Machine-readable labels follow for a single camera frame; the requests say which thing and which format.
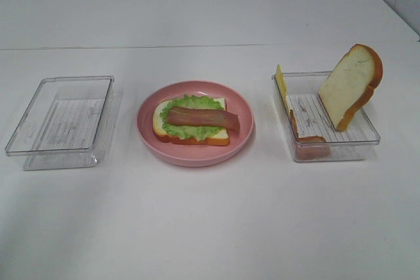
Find left clear plastic tray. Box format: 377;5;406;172
5;75;118;170

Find tray bacon strip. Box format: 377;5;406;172
289;110;331;161
166;106;240;131

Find square white bread slice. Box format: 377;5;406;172
152;96;230;146

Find round-top bread slice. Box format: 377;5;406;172
318;44;383;131

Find yellow cheese slice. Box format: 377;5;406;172
275;64;290;117

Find right clear plastic tray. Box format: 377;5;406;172
272;71;381;163

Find clear plastic tray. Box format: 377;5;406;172
5;75;118;170
272;71;381;163

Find green lettuce leaf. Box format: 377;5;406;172
159;94;224;140

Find pink round plate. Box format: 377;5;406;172
136;81;255;167

